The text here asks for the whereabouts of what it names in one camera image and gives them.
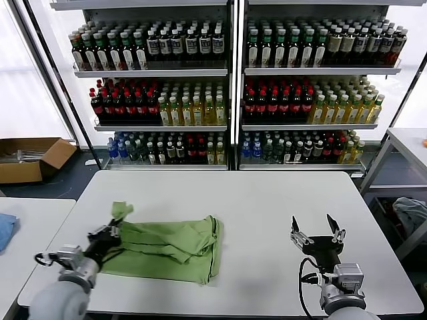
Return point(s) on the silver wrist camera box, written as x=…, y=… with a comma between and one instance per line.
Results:
x=348, y=276
x=70, y=255

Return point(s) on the small yellow drink bottle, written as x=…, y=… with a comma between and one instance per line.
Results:
x=347, y=154
x=357, y=153
x=211, y=155
x=220, y=155

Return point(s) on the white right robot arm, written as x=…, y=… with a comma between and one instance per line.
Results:
x=343, y=306

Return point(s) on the blue folded cloth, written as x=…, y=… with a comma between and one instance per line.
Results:
x=6, y=230

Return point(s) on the grey white crumpled cloth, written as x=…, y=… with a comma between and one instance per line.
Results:
x=410, y=210

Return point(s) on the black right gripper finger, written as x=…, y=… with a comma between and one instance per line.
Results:
x=337, y=233
x=298, y=236

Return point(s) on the brown cardboard box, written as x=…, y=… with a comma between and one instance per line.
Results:
x=20, y=173

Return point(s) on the dark bottle green cap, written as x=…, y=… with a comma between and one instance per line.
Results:
x=141, y=56
x=308, y=50
x=90, y=58
x=321, y=50
x=267, y=50
x=281, y=50
x=253, y=50
x=78, y=58
x=115, y=57
x=128, y=56
x=103, y=58
x=295, y=50

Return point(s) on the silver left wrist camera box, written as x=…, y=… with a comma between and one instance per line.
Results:
x=70, y=255

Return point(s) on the green polo shirt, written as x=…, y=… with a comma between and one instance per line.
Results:
x=166, y=246

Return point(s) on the dark bottle blue-white label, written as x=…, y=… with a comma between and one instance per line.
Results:
x=361, y=46
x=387, y=47
x=191, y=46
x=374, y=46
x=205, y=45
x=218, y=45
x=165, y=46
x=177, y=46
x=153, y=46

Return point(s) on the white paper scrap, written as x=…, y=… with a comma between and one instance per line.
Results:
x=90, y=162

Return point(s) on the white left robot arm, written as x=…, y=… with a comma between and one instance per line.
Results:
x=60, y=300

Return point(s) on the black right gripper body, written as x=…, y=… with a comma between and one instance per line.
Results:
x=322, y=248

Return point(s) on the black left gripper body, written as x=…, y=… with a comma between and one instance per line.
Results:
x=103, y=243

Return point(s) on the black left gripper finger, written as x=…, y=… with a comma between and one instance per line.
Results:
x=115, y=230
x=103, y=230

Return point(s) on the dark bottle beige label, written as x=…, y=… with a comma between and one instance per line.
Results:
x=348, y=46
x=335, y=46

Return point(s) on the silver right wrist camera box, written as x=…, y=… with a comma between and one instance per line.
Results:
x=348, y=276

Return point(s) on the grey metal shelf unit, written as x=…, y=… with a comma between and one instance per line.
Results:
x=133, y=5
x=317, y=2

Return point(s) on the blue water bottle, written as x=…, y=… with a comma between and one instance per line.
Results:
x=246, y=150
x=122, y=151
x=112, y=151
x=257, y=150

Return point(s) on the black storage crate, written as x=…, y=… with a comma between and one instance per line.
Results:
x=378, y=208

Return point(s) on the grey metal frame table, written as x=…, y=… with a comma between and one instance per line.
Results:
x=407, y=136

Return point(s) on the clear plastic tube bundle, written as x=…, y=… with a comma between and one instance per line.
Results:
x=28, y=155

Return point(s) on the cola bottle red cap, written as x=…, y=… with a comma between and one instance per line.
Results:
x=119, y=109
x=97, y=108
x=142, y=109
x=296, y=107
x=285, y=107
x=250, y=107
x=130, y=109
x=153, y=108
x=307, y=107
x=108, y=109
x=262, y=107
x=273, y=107

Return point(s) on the grey metal shelf board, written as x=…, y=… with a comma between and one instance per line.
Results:
x=150, y=72
x=317, y=71
x=160, y=128
x=310, y=126
x=300, y=166
x=166, y=166

